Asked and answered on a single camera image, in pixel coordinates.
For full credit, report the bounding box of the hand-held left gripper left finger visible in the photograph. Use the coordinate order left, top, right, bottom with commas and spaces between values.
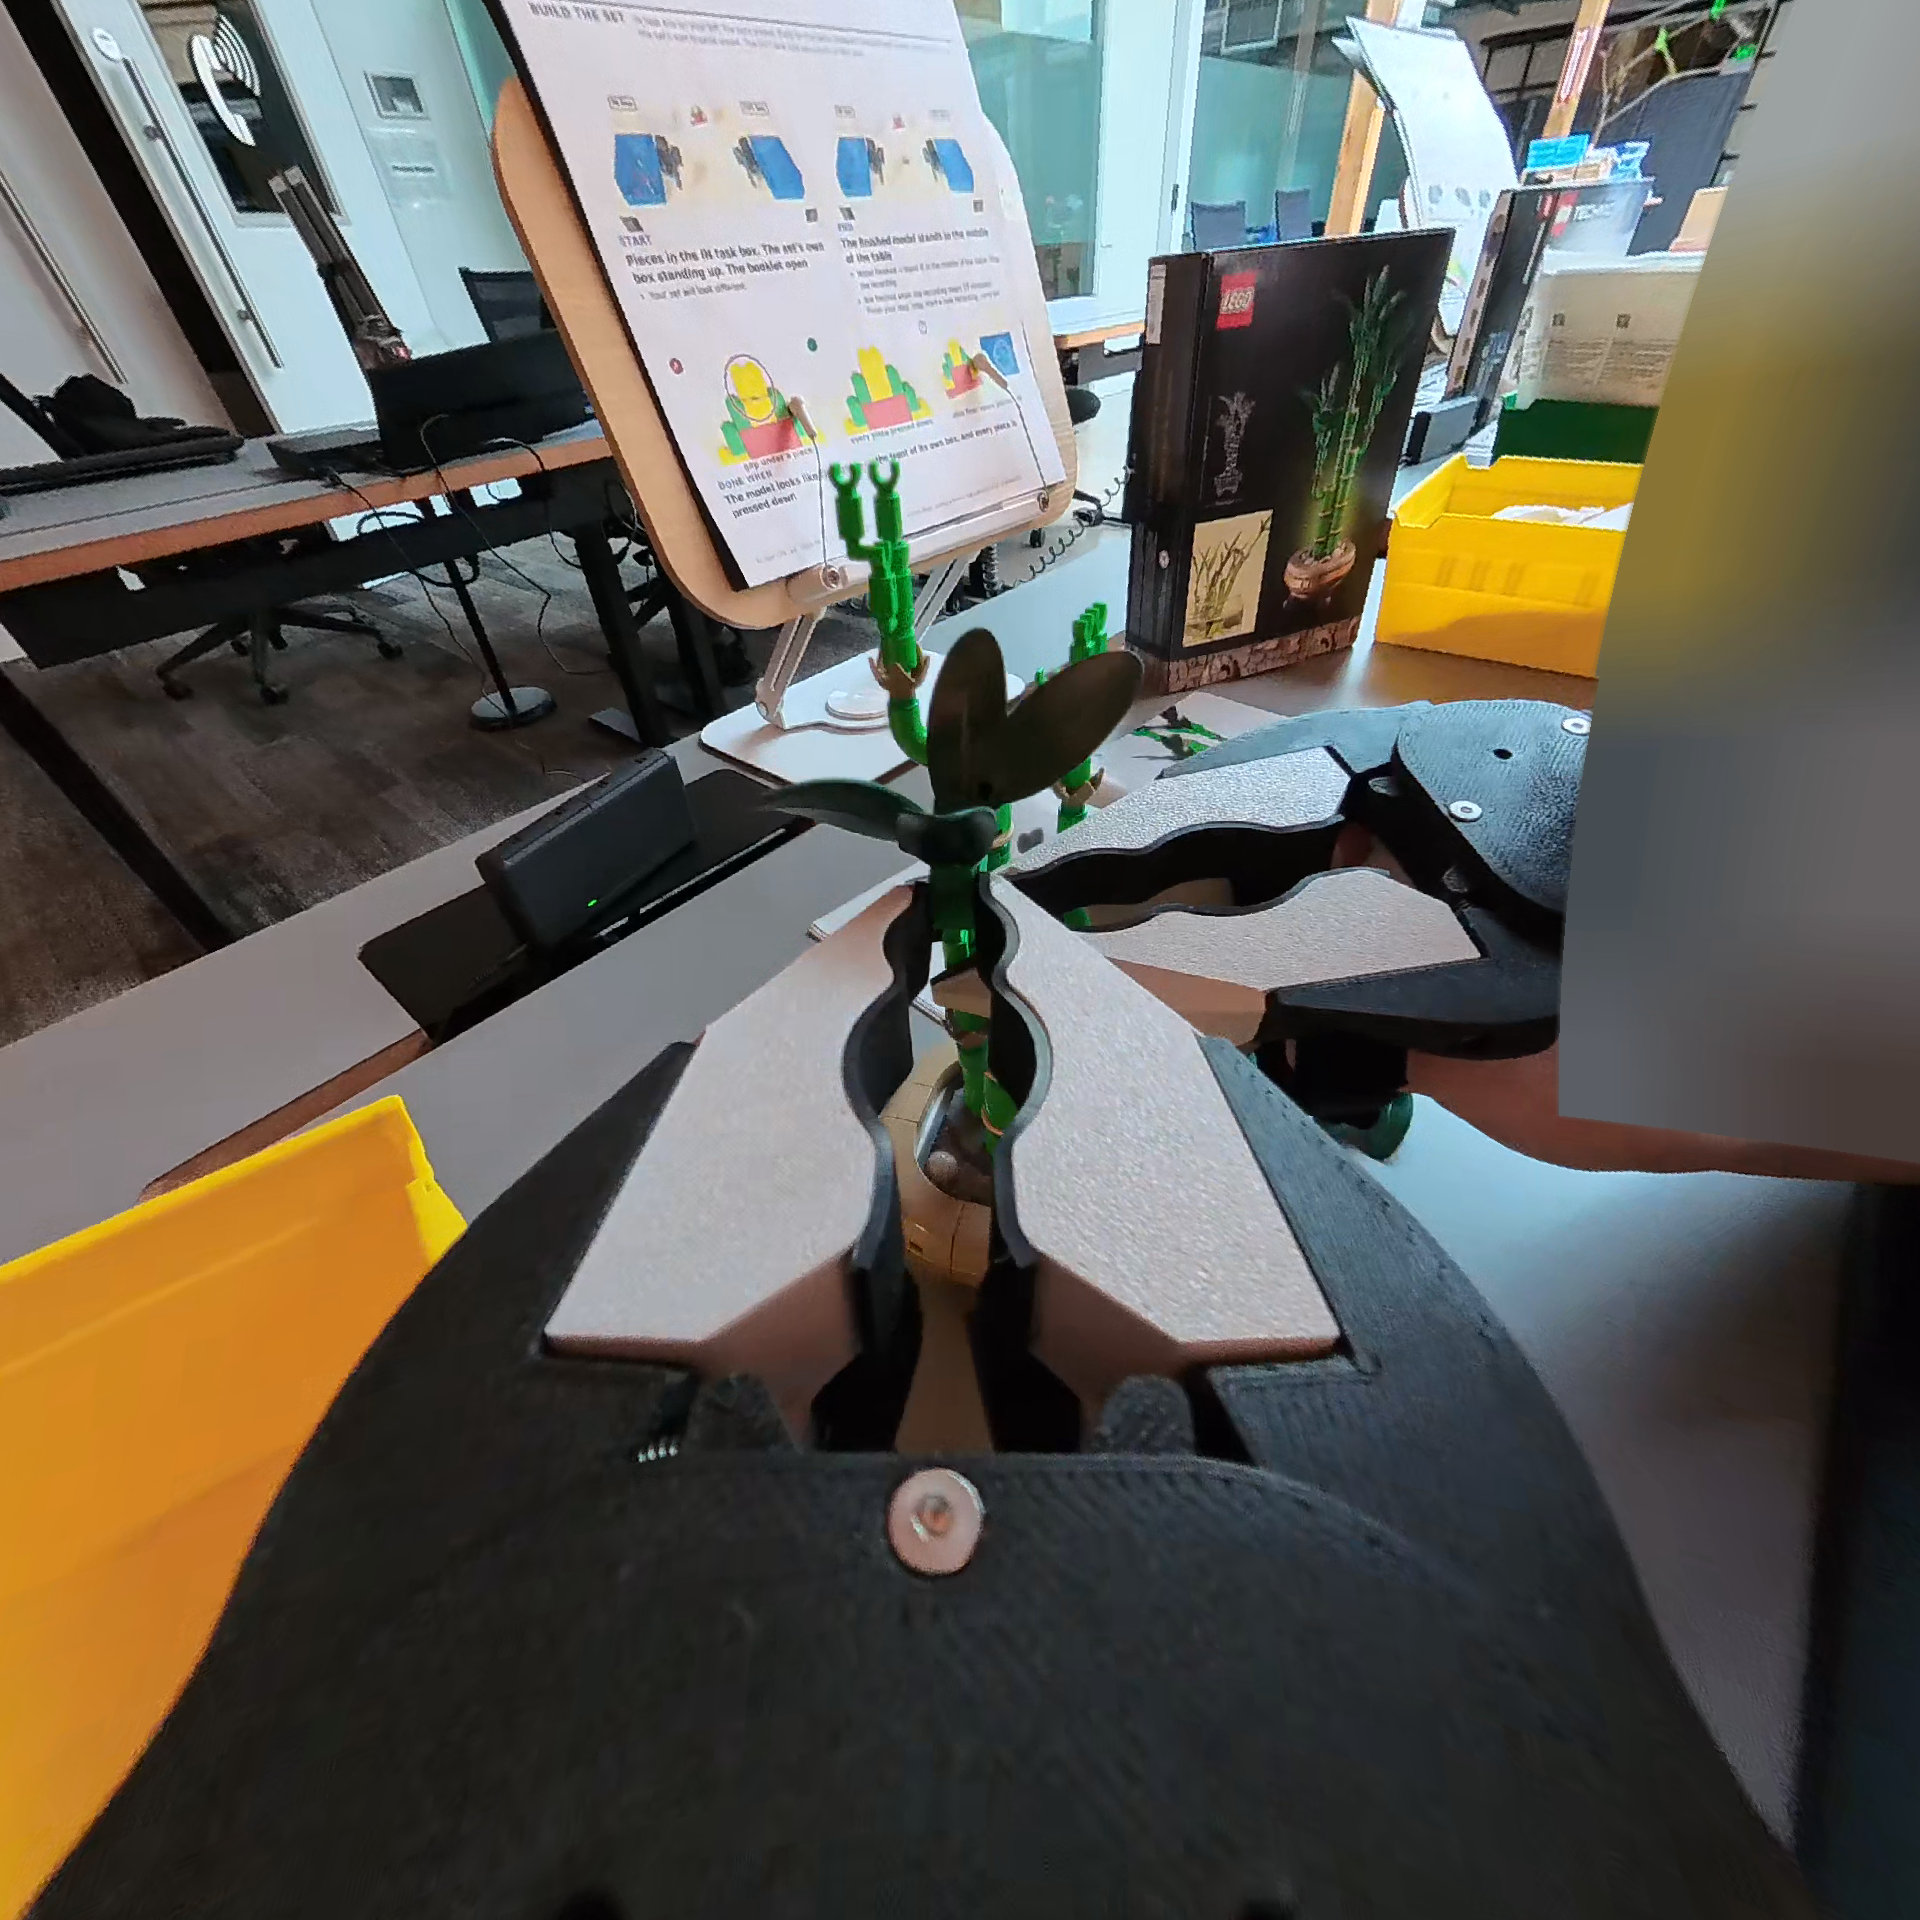
544, 884, 921, 1448

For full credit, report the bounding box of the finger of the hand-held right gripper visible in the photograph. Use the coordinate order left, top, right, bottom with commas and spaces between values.
1068, 873, 1481, 1040
1007, 744, 1355, 896

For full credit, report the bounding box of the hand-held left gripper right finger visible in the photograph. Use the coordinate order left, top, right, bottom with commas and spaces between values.
983, 877, 1343, 1448

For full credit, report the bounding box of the dark green lego leaf piece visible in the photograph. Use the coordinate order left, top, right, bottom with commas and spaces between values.
761, 780, 1009, 860
927, 631, 1146, 819

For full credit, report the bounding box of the green lego bamboo model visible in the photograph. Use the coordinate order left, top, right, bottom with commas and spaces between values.
826, 457, 1114, 1278

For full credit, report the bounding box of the yellow plastic bin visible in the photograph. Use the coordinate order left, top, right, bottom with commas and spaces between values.
1377, 454, 1643, 681
0, 1095, 471, 1920

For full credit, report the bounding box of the black lego set box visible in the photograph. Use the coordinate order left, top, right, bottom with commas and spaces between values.
1125, 228, 1457, 695

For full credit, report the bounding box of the dark lego set box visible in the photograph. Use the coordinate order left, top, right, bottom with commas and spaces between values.
1448, 176, 1653, 436

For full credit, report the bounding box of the black power box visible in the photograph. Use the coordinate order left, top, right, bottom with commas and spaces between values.
477, 750, 695, 951

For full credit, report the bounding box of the green plastic bin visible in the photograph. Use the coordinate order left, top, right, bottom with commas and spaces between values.
1493, 397, 1659, 459

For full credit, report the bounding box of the white document stand base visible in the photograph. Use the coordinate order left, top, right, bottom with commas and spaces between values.
699, 555, 977, 789

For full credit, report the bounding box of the stack of white boxes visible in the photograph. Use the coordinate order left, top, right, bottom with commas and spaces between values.
1515, 262, 1706, 406

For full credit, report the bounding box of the printed task instruction sheet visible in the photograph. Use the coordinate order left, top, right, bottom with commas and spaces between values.
487, 0, 1071, 589

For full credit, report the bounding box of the document stand with sheet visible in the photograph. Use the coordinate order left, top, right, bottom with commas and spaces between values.
1343, 16, 1524, 243

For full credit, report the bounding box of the black perforated chair armrest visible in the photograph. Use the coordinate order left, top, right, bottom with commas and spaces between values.
1793, 1183, 1920, 1920

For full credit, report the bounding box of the wooden top office desk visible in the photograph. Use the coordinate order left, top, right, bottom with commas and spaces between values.
0, 421, 707, 752

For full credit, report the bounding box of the glass door with phone symbol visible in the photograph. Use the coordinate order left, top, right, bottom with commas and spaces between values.
60, 0, 506, 436

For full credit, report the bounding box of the coiled black cable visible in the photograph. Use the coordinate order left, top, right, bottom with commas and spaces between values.
1027, 464, 1128, 579

